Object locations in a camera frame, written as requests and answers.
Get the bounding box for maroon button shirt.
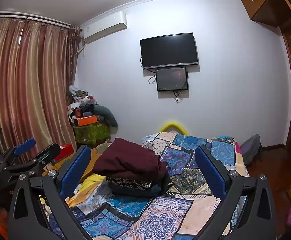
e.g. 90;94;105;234
93;138;168;181

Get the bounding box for dark blue folded clothes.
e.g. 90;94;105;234
106;175;173;198

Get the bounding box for red tissue box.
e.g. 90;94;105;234
54;144;74;163

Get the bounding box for yellow garment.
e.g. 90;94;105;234
66;174;105;207

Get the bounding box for green patterned storage box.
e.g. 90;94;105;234
73;122;111;147

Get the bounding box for blue patchwork bedspread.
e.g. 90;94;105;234
66;132;248;239

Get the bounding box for grey purple backpack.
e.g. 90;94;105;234
240;134;262;165

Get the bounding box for orange box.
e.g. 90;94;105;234
73;115;98;127

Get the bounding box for navy patterned folded garment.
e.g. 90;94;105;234
106;177;153;192

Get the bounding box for clutter pile in corner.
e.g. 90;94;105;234
67;85;98;119

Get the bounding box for yellow headboard pad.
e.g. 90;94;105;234
159;121;190;136

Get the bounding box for red striped curtain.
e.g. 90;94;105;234
0;18;81;163

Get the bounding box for wooden overhead cabinet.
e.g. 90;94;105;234
241;0;291;28

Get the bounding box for small black wall monitor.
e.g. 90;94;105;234
156;67;188;92

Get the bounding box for wall mounted black television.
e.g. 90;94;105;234
140;33;199;69

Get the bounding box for white wall air conditioner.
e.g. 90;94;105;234
81;11;128;44

